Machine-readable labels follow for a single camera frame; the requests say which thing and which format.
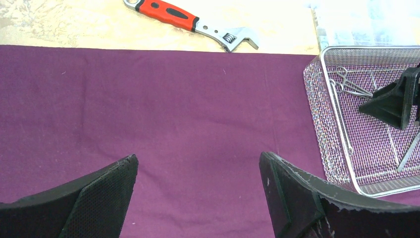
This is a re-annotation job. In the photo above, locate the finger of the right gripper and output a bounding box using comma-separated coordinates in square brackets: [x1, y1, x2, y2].
[358, 66, 420, 130]

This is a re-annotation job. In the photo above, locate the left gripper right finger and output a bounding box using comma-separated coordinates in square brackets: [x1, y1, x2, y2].
[259, 152, 420, 238]

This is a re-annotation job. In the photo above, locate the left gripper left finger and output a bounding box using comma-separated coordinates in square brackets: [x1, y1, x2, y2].
[0, 154, 139, 238]

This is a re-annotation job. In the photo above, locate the steel scalpel handle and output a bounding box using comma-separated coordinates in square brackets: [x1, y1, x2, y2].
[397, 132, 420, 173]

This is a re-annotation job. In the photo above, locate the metal wire mesh tray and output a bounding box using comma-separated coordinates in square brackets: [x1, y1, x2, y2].
[304, 46, 420, 197]

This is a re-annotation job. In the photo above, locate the clear plastic compartment box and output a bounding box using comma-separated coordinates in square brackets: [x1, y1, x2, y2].
[310, 0, 420, 50]

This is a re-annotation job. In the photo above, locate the purple cloth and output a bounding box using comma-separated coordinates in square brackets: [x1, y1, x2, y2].
[0, 45, 420, 238]

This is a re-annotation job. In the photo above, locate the steel hemostat clamp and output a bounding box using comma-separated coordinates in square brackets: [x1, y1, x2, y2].
[330, 66, 373, 99]

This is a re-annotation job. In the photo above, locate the orange handled adjustable wrench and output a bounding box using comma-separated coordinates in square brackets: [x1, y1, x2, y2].
[124, 0, 260, 53]

